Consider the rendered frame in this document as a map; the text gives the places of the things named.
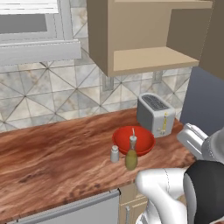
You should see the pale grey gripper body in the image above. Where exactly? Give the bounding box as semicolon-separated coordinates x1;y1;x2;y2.
176;122;210;160

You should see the grey wall outlet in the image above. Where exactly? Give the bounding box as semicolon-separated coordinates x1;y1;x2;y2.
101;74;115;92

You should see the grey cabinet door handle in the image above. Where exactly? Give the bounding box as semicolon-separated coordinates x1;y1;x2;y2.
124;205;131;224

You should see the silver toaster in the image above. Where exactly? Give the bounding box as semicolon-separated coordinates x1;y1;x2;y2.
136;92;177;139

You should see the grey fridge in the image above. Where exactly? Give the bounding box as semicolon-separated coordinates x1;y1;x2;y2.
178;66;224;137

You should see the brown cabinet door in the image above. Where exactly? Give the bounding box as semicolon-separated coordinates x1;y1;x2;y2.
199;0;224;81

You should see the white window frame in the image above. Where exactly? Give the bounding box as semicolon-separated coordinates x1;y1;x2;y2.
0;0;82;67

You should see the grey dishwasher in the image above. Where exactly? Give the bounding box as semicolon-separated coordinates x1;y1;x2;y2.
7;188;121;224

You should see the small grey shaker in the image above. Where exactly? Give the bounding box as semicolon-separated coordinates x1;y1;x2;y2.
109;144;120;164

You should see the olive oil bottle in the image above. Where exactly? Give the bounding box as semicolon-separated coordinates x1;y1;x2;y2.
124;127;139;172

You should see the beige base cabinet door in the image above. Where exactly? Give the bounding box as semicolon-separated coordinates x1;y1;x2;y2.
117;183;151;224

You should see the beige open wall cabinet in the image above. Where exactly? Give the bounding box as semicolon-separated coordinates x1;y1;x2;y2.
86;0;214;78

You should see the red mixing bowl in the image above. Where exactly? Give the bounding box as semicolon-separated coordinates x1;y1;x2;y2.
111;125;157;158

